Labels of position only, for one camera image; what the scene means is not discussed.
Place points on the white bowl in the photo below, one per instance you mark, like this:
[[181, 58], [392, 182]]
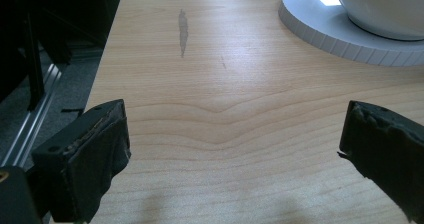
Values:
[[386, 7]]

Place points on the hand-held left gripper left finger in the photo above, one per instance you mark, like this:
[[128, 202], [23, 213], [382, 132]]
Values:
[[90, 150]]

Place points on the metal floor rail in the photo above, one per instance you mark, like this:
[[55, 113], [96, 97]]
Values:
[[36, 114]]

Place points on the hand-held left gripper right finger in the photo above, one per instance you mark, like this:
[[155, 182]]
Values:
[[390, 150]]

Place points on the white key stand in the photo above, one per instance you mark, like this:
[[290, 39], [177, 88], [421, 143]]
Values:
[[316, 24]]

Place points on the black upright post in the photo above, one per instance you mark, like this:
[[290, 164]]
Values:
[[33, 67]]

